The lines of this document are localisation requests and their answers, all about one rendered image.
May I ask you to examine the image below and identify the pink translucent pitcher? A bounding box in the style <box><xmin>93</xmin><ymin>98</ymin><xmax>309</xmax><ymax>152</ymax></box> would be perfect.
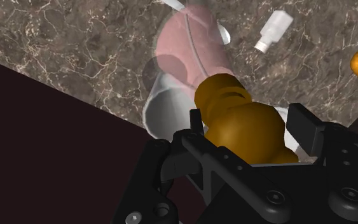
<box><xmin>141</xmin><ymin>0</ymin><xmax>305</xmax><ymax>157</ymax></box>

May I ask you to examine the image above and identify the golden brown knobbed object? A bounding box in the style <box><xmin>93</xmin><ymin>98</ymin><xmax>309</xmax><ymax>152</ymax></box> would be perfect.
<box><xmin>194</xmin><ymin>73</ymin><xmax>299</xmax><ymax>165</ymax></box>

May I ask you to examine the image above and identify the white plastic bottle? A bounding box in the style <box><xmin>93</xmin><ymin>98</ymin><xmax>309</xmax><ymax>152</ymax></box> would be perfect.
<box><xmin>254</xmin><ymin>10</ymin><xmax>294</xmax><ymax>54</ymax></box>

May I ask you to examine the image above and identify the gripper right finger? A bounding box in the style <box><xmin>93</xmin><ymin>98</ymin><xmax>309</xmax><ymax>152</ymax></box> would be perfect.
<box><xmin>285</xmin><ymin>103</ymin><xmax>358</xmax><ymax>223</ymax></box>

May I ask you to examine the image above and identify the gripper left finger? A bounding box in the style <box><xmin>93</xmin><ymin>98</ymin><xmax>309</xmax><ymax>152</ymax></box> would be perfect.
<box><xmin>111</xmin><ymin>108</ymin><xmax>293</xmax><ymax>224</ymax></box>

